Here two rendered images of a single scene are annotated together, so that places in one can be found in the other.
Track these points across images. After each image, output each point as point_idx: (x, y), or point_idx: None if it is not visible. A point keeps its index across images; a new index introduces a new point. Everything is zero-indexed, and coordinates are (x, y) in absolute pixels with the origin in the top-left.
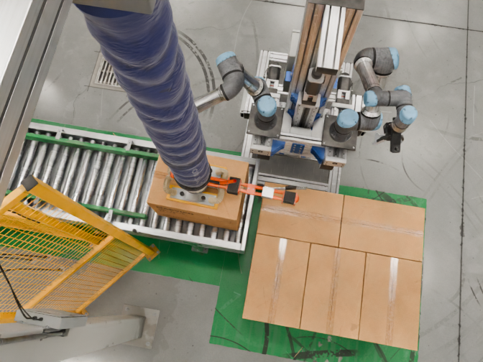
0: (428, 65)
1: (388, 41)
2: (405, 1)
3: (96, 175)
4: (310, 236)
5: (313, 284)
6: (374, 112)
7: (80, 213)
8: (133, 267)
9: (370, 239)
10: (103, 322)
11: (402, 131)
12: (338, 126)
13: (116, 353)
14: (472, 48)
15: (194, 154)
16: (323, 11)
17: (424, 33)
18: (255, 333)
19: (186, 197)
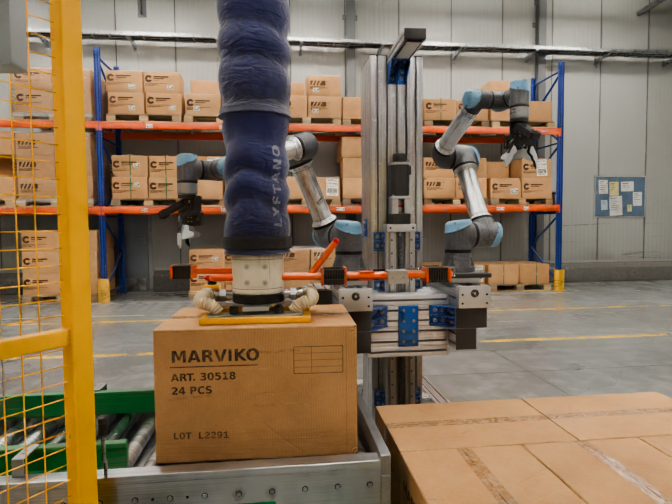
0: (514, 391)
1: (452, 385)
2: (447, 366)
3: (2, 445)
4: (513, 438)
5: (594, 489)
6: (485, 211)
7: (74, 60)
8: None
9: (622, 424)
10: None
11: (527, 114)
12: (451, 236)
13: None
14: (547, 378)
15: (283, 71)
16: (386, 69)
17: (486, 377)
18: None
19: (244, 306)
